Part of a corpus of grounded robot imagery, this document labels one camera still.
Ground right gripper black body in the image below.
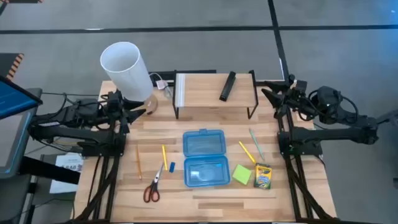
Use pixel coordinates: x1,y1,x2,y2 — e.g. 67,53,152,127
284,73,312,121

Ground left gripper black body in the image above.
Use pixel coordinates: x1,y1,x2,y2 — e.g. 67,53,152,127
107,89,131,135

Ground orange wooden pencil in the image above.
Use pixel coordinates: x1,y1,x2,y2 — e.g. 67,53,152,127
136,144,143,181

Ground teal pencil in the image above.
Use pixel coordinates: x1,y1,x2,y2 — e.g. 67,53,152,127
248,128,266,161

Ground yellow pencil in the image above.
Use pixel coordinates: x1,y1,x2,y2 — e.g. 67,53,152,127
161,144,169,172
238,141,257,165

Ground red-handled scissors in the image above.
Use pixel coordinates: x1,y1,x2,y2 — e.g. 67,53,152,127
142,162,165,203

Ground blue translucent plastic pencil box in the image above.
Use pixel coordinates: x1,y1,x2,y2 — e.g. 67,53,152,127
182,128,231,189

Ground Crayola crayon box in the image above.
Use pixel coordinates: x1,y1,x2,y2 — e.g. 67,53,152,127
253,162,273,190

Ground green sticky note pad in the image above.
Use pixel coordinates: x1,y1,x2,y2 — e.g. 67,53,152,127
231,164,253,186

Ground white-shade lamp with wooden base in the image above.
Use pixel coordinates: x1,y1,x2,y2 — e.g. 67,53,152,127
99,41,159,116

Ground black oblong device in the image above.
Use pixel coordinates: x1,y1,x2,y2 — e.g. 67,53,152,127
219,71,237,102

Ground black power strip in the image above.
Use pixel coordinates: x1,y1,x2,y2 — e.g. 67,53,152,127
149,70,217,87

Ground black support beam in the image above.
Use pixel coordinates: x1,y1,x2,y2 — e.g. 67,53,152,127
20,155,81,185

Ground grey metal furniture leg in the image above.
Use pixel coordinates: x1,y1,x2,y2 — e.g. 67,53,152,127
376,109,398,126

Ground white printed paper sheet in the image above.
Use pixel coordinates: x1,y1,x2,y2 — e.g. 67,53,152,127
49,152,85,194

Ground blue-screen monitor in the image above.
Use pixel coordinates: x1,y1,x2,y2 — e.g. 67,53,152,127
0,74,44,121

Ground grey display with blue rim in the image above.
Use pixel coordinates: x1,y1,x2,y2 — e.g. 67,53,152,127
0,107,35,180

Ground black hazard-striped floor plate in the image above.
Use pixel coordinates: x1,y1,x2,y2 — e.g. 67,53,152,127
0,52,25,82

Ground thin white cable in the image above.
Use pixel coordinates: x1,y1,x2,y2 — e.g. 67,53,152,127
148,72,174,98

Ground wooden shelf riser black frame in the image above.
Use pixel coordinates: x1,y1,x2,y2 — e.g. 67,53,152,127
172,70,259,121

